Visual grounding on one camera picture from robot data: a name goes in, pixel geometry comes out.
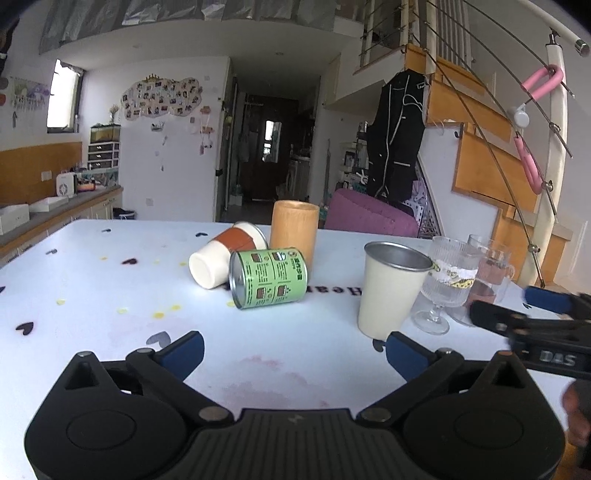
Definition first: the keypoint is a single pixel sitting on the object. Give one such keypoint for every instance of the kitchen counter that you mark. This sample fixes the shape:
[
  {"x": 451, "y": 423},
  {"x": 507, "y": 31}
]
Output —
[{"x": 55, "y": 219}]

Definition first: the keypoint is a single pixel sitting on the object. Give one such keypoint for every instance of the purple armchair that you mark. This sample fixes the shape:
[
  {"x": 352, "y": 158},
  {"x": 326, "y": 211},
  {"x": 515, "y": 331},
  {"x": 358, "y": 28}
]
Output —
[{"x": 369, "y": 213}]

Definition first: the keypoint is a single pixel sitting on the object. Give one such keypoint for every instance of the ribbed glass goblet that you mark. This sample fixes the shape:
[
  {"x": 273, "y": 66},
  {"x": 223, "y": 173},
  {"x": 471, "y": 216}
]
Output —
[{"x": 445, "y": 288}]

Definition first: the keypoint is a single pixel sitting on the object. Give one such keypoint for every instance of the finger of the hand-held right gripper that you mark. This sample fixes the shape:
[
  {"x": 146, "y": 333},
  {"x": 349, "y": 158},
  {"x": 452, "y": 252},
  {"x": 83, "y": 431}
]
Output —
[
  {"x": 547, "y": 299},
  {"x": 508, "y": 318}
]

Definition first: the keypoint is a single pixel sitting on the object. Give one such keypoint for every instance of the white paper cup brown sleeve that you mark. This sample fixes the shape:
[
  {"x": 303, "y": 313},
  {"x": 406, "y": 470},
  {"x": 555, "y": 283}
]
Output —
[{"x": 217, "y": 261}]

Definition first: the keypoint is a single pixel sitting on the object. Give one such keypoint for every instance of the white round device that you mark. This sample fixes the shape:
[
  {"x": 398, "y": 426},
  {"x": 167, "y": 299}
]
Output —
[{"x": 521, "y": 117}]

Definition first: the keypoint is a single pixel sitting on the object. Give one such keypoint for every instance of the black jacket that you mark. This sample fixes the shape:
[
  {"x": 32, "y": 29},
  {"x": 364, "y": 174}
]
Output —
[{"x": 397, "y": 138}]

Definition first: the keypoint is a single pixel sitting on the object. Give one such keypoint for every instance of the metal stair railing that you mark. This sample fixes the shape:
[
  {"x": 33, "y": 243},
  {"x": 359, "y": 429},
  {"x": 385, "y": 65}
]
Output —
[{"x": 503, "y": 83}]

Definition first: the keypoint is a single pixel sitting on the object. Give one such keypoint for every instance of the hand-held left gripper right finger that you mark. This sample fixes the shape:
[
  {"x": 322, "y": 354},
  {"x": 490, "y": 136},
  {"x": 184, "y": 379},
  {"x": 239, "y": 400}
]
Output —
[{"x": 406, "y": 357}]

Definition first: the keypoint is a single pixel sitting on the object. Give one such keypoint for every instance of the cream metal cup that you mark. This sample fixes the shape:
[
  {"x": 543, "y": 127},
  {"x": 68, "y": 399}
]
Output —
[{"x": 388, "y": 295}]

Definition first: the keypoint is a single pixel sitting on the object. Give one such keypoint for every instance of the glass fish tank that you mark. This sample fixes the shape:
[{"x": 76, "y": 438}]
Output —
[{"x": 105, "y": 133}]

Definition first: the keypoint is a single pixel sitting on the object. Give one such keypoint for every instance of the wall poster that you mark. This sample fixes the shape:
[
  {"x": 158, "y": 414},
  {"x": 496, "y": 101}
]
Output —
[{"x": 30, "y": 94}]

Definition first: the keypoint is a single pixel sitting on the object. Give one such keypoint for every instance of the flat white box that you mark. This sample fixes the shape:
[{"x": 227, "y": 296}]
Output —
[{"x": 48, "y": 204}]

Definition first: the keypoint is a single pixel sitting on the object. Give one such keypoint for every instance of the pink clip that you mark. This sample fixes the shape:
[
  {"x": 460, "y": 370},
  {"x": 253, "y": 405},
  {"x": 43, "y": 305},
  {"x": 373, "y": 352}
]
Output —
[
  {"x": 528, "y": 166},
  {"x": 545, "y": 82}
]

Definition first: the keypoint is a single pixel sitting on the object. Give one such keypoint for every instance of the small white appliance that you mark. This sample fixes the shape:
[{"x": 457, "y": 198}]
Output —
[{"x": 66, "y": 185}]

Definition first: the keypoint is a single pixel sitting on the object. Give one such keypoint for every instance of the clear glass mug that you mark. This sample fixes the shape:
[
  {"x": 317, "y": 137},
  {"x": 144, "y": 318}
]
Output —
[{"x": 494, "y": 272}]

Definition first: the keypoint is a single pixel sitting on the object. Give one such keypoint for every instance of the window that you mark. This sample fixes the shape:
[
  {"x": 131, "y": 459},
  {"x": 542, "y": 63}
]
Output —
[{"x": 62, "y": 97}]

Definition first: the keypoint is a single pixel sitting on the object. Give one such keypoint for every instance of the green tin can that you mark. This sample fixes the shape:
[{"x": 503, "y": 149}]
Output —
[{"x": 268, "y": 278}]

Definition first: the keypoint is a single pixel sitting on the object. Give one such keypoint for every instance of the white drawer cabinet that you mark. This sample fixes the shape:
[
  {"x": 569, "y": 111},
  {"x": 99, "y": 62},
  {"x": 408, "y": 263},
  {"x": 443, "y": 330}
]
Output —
[{"x": 103, "y": 156}]

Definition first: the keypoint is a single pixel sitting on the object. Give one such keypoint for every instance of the wooden cup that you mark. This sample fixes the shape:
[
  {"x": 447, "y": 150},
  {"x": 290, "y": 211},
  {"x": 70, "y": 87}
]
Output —
[{"x": 294, "y": 230}]

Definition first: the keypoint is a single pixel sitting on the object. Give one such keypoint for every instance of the wooden staircase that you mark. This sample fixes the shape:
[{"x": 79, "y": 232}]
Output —
[{"x": 480, "y": 152}]

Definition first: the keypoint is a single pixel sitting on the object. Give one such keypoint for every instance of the white stair post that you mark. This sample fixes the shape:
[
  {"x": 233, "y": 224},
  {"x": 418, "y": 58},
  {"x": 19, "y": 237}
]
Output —
[{"x": 556, "y": 161}]

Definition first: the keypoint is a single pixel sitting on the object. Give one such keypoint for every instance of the dark basket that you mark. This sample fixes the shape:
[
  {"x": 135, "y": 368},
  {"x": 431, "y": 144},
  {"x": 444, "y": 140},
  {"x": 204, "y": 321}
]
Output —
[{"x": 124, "y": 214}]

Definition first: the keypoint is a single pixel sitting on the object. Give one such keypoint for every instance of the person's right hand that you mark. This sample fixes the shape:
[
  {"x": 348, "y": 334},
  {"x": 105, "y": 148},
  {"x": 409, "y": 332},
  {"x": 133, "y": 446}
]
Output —
[{"x": 578, "y": 415}]

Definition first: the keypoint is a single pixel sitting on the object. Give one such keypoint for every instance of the cloud-shaped photo collage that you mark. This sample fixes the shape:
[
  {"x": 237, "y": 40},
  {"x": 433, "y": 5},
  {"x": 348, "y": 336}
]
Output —
[{"x": 159, "y": 98}]

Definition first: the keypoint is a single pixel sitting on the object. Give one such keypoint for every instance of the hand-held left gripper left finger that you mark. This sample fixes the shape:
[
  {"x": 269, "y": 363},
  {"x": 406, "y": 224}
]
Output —
[{"x": 183, "y": 353}]

